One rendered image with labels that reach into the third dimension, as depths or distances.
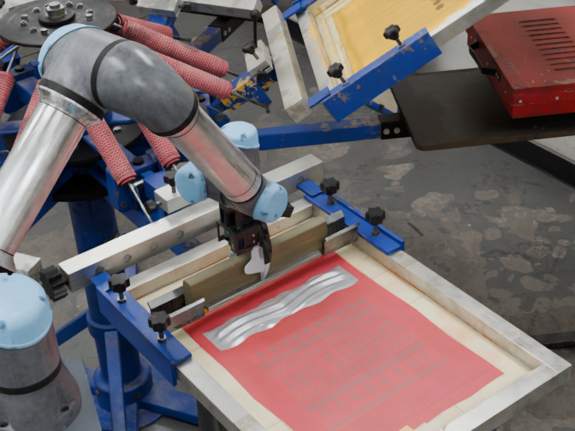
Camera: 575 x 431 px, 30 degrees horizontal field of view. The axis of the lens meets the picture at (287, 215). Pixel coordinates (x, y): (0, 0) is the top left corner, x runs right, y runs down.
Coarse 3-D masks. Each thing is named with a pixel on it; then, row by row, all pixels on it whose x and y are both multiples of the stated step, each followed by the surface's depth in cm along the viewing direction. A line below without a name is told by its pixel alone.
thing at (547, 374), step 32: (288, 224) 250; (192, 256) 237; (224, 256) 241; (384, 256) 235; (128, 288) 229; (160, 288) 234; (416, 288) 230; (448, 288) 224; (480, 320) 215; (512, 352) 211; (544, 352) 206; (192, 384) 204; (512, 384) 200; (544, 384) 200; (224, 416) 197; (480, 416) 193; (512, 416) 198
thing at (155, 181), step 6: (156, 174) 256; (162, 174) 256; (144, 180) 255; (150, 180) 254; (156, 180) 254; (162, 180) 254; (144, 186) 256; (150, 186) 253; (156, 186) 252; (162, 186) 252; (150, 192) 255; (150, 198) 256; (192, 204) 245
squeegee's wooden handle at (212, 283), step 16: (304, 224) 233; (320, 224) 233; (272, 240) 229; (288, 240) 229; (304, 240) 232; (320, 240) 236; (240, 256) 225; (272, 256) 228; (288, 256) 231; (208, 272) 221; (224, 272) 222; (240, 272) 225; (192, 288) 218; (208, 288) 221; (224, 288) 224
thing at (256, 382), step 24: (216, 312) 226; (240, 312) 226; (192, 336) 220; (264, 336) 219; (216, 360) 214; (240, 360) 214; (240, 384) 208; (264, 384) 208; (288, 408) 202; (384, 408) 201
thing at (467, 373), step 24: (312, 264) 238; (336, 264) 238; (264, 288) 232; (288, 288) 232; (360, 288) 231; (384, 288) 230; (312, 312) 225; (384, 312) 224; (408, 312) 223; (432, 336) 217; (456, 360) 211; (480, 360) 210; (432, 384) 205; (456, 384) 205; (480, 384) 205; (408, 408) 201; (432, 408) 200
